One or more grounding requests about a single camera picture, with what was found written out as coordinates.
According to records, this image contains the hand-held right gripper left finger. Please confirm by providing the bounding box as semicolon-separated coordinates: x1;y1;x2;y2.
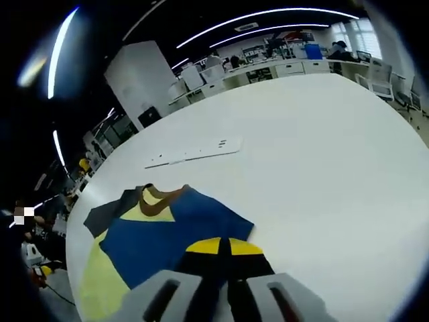
107;237;229;322

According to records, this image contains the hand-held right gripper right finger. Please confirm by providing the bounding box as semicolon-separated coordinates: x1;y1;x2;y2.
227;237;338;322

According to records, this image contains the blue yellow black garment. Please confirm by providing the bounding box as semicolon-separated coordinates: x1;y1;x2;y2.
78;182;255;321

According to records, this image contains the white template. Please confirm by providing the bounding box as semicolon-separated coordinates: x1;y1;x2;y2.
143;135;243;170

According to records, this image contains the ceiling light strip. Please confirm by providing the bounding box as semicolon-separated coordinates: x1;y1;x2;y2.
209;22;330;48
47;5;81;101
175;7;360;50
52;129;67;168

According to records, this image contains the black bin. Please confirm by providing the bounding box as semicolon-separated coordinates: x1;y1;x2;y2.
137;106;162;129

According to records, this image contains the white storage box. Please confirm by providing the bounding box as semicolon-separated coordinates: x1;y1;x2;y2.
200;54;226;85
182;64;204;91

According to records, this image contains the white square pillar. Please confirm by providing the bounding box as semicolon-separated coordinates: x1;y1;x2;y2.
103;40;179;132

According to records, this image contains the white cabinet row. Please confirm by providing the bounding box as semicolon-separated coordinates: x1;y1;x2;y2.
168;56;369;105

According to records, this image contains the blue storage bin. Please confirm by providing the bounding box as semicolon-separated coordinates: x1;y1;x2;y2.
303;43;324;61

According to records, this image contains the white office chair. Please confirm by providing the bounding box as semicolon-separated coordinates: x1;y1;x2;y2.
354;56;394;102

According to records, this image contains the bright window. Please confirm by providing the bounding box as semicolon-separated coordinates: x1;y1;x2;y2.
330;17;383;60

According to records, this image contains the black cable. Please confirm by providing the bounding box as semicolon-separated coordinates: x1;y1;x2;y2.
42;281;76;307

